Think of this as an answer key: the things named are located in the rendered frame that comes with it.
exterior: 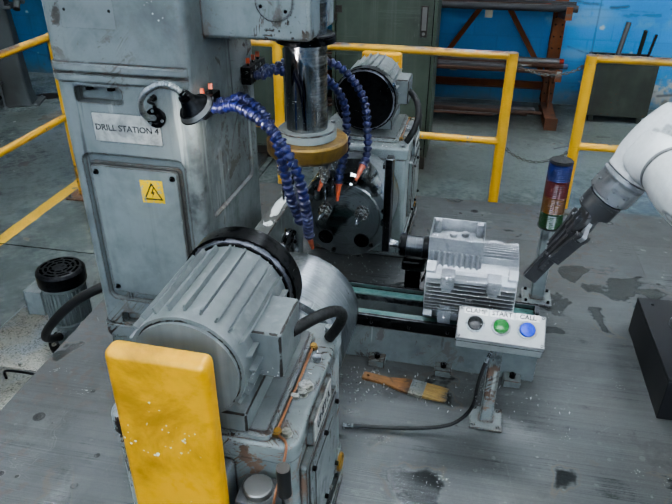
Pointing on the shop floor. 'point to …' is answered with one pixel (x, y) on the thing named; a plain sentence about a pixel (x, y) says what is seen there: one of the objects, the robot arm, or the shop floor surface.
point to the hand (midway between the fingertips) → (539, 266)
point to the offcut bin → (623, 85)
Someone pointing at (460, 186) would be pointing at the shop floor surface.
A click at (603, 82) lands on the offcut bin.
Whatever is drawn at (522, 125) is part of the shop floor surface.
